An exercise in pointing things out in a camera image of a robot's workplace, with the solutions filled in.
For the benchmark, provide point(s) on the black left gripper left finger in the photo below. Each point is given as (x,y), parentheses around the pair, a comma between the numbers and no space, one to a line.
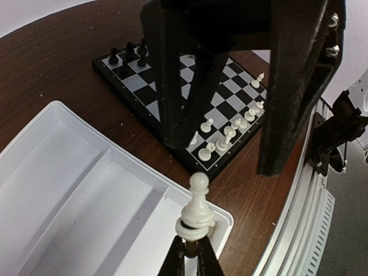
(174,263)

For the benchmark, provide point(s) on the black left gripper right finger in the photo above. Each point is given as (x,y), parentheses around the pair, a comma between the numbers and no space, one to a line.
(208,264)

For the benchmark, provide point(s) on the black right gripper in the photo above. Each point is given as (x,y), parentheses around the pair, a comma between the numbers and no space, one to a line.
(208,30)

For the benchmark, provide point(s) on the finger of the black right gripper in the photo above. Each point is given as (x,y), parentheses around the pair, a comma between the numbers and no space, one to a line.
(290,100)

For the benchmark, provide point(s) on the white knight chess piece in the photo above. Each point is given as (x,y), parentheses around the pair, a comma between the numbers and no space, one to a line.
(222,145)

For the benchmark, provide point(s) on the white plastic compartment tray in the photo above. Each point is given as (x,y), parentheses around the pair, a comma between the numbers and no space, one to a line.
(75,203)

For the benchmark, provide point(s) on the row of black chess pieces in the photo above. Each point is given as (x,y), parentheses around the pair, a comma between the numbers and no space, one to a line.
(132,60)

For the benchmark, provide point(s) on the front aluminium rail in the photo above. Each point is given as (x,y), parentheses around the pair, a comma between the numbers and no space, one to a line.
(322,229)

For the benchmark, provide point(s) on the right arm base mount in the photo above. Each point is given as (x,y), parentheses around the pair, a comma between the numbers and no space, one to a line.
(322,150)

